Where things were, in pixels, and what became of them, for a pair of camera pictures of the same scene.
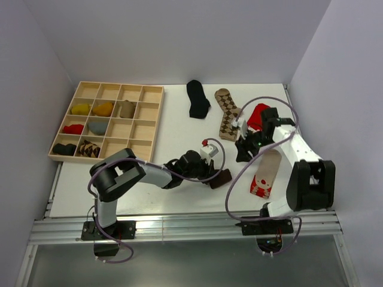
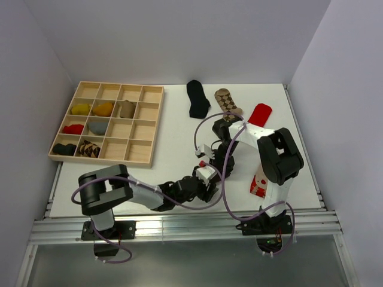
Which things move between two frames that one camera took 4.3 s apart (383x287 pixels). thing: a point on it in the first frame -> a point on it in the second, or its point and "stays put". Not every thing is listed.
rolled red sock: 74,128 stays put
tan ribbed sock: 127,109 stays put
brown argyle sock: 231,113 stays put
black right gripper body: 253,143 -> 220,155
